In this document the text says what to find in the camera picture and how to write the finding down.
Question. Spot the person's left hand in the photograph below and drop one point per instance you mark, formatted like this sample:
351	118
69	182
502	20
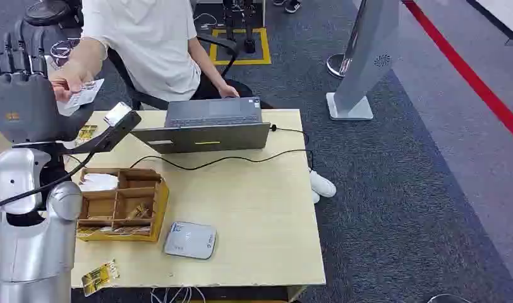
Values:
229	91

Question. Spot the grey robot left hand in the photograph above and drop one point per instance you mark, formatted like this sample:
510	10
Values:
28	108

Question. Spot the person's right hand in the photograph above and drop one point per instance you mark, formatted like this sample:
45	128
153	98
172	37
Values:
69	81

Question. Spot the white printed card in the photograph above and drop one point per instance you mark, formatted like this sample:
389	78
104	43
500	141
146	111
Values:
85	95

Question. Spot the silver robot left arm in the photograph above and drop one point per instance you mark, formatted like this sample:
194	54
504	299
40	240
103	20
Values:
30	246

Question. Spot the grey laptop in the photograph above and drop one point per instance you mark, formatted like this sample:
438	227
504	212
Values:
206	125

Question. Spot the yellow black printed card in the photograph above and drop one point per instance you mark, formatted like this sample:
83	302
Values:
86	133
99	277

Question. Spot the black office chair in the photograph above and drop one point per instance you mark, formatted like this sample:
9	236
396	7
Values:
135	90

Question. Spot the black round stool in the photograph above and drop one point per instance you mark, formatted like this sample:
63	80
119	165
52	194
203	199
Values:
51	12

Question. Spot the person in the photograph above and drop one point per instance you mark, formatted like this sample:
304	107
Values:
152	46

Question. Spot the white card stack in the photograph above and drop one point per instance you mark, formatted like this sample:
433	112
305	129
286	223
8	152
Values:
98	182

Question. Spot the dark sneaker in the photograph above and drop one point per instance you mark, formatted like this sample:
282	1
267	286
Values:
293	6

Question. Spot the person's white shoe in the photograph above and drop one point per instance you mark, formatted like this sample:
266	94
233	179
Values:
322	184

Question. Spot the wooden card box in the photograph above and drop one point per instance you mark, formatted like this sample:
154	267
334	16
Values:
122	205

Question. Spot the grey kiosk stand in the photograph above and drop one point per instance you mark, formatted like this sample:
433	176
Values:
365	62

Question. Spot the gold cards in box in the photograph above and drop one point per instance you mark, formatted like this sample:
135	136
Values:
139	212

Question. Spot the white square card reader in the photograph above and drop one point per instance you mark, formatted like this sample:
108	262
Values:
190	240

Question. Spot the chrome stanchion post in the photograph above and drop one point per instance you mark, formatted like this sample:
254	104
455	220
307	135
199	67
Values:
339	65

